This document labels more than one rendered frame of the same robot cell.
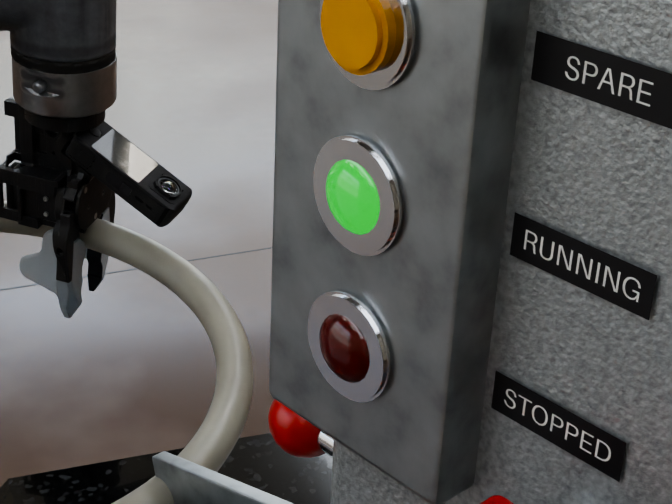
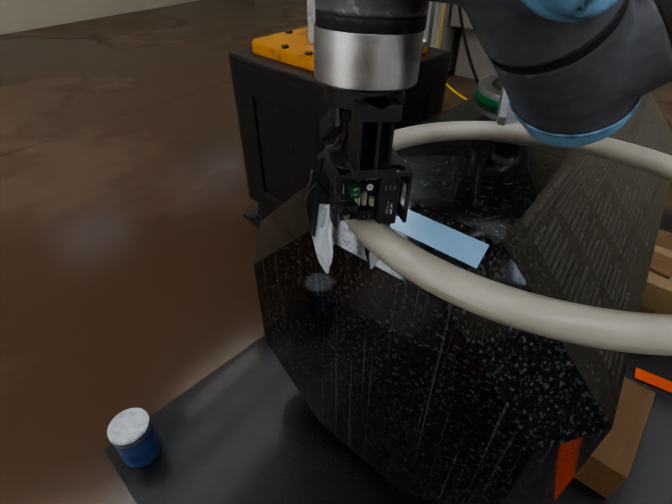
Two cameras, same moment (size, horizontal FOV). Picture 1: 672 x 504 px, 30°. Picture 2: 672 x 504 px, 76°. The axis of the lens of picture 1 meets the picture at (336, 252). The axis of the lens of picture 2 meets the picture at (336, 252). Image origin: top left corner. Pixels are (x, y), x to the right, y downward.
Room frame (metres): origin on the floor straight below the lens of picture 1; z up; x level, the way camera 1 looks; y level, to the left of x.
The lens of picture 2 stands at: (1.25, 0.58, 1.17)
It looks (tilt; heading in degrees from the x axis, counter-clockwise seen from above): 39 degrees down; 243
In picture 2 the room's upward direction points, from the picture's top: straight up
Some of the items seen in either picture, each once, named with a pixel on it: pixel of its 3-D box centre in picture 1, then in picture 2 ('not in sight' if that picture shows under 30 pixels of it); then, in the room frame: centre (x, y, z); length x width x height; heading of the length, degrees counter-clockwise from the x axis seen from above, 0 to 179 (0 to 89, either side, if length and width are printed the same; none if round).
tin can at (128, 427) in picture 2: not in sight; (135, 437); (1.46, -0.17, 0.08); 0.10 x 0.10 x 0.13
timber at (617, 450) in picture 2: not in sight; (608, 429); (0.33, 0.39, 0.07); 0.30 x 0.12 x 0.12; 22
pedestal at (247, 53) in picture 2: not in sight; (339, 143); (0.45, -0.94, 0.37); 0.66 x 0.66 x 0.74; 19
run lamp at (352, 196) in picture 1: (358, 195); not in sight; (0.33, -0.01, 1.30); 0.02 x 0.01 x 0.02; 44
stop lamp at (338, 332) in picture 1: (350, 345); not in sight; (0.33, -0.01, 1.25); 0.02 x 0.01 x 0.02; 44
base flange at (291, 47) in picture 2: not in sight; (340, 44); (0.45, -0.94, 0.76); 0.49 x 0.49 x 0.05; 19
